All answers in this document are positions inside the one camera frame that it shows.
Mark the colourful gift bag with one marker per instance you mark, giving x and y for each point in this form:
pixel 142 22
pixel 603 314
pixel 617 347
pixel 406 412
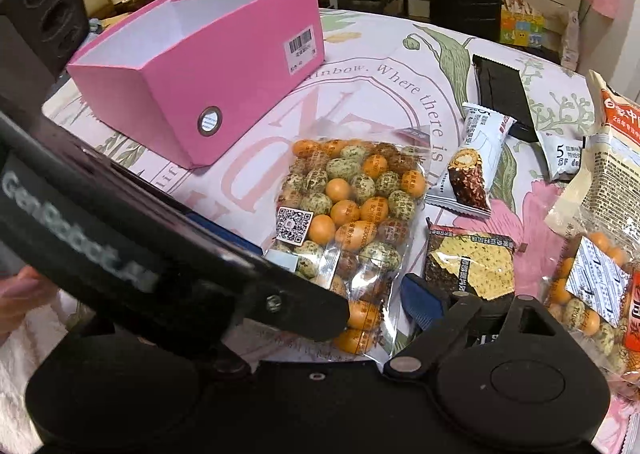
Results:
pixel 522 23

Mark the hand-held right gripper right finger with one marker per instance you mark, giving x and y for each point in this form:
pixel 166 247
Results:
pixel 419 303

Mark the floral printed bedspread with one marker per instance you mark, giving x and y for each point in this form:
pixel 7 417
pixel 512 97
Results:
pixel 370 83

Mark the person's left hand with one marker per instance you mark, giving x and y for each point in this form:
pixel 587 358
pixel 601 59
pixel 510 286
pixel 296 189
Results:
pixel 20 299

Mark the white plastic bag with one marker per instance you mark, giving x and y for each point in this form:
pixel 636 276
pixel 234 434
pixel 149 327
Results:
pixel 570 38

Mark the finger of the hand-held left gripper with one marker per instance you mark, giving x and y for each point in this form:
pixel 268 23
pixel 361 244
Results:
pixel 280 304

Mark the small white snack packet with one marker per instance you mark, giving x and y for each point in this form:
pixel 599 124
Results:
pixel 562 153

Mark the white chocolate bar packet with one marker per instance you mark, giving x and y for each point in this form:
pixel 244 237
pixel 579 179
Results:
pixel 472 168

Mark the pink cardboard box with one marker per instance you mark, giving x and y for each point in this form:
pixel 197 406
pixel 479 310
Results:
pixel 240 63

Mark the nut bag with red label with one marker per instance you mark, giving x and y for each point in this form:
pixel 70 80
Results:
pixel 595 284

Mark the black snack packet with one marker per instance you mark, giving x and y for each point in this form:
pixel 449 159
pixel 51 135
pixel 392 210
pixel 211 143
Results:
pixel 502 93

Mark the clear bag of coated nuts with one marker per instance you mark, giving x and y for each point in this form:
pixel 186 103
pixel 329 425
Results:
pixel 350 214

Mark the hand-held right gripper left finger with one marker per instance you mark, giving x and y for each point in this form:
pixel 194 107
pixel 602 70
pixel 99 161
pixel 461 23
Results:
pixel 220 359

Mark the cracker packet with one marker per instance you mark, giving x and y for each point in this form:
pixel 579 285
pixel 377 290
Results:
pixel 472 261

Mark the beige orange snack bag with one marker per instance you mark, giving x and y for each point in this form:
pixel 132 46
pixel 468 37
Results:
pixel 612 153

